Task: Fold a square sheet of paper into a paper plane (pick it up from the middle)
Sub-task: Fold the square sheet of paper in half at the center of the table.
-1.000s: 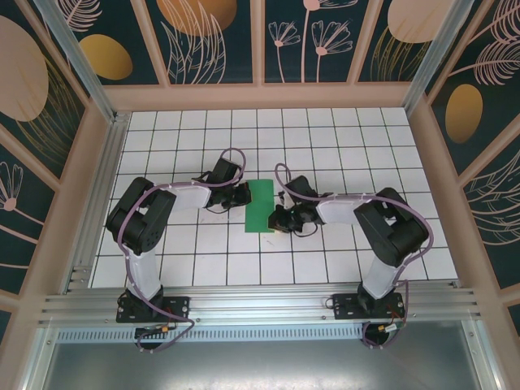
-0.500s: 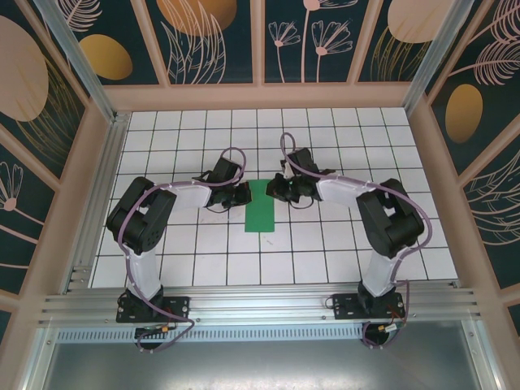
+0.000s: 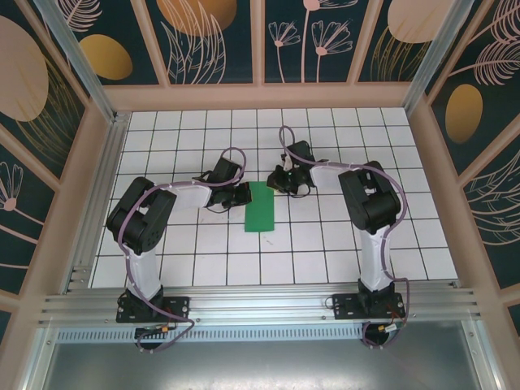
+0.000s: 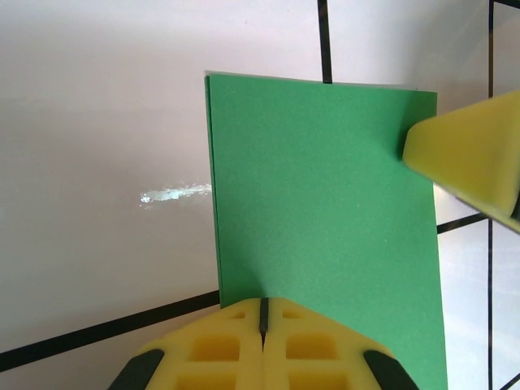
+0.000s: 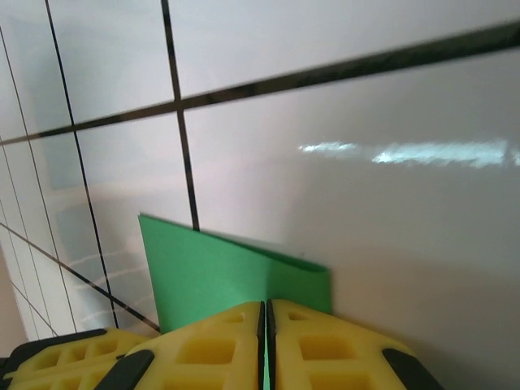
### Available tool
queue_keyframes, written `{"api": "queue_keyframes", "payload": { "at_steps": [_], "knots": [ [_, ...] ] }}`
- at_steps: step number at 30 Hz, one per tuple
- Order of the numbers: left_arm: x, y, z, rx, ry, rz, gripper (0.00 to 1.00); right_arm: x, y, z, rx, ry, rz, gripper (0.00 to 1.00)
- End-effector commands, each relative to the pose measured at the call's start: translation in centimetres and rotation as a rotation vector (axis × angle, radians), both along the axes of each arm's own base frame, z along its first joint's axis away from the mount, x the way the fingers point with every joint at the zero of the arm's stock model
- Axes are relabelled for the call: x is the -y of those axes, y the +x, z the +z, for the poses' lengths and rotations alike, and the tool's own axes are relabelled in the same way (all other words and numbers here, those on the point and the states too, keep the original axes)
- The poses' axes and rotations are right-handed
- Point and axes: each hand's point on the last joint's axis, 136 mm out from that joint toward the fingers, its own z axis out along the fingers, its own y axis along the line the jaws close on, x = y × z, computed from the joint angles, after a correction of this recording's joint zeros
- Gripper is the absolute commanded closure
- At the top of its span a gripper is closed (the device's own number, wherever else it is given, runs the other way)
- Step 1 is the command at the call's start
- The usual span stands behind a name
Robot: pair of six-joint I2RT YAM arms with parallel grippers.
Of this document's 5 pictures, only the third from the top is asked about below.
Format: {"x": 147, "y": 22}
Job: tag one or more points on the metal sheet panel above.
{"x": 260, "y": 365}

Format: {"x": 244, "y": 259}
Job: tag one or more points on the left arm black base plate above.
{"x": 178, "y": 308}

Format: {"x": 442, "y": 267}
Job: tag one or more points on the green paper sheet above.
{"x": 260, "y": 211}

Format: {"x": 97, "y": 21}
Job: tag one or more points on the aluminium side rail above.
{"x": 110, "y": 162}

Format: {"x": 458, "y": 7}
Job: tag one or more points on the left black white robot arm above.
{"x": 142, "y": 215}

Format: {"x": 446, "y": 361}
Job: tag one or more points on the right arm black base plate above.
{"x": 345, "y": 306}

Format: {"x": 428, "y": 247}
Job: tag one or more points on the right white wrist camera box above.
{"x": 287, "y": 162}

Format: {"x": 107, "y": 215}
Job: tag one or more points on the aluminium mounting rail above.
{"x": 260, "y": 300}

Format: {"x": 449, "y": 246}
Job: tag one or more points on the aluminium frame post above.
{"x": 80, "y": 61}
{"x": 436, "y": 61}

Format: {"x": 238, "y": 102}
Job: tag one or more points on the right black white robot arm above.
{"x": 369, "y": 199}

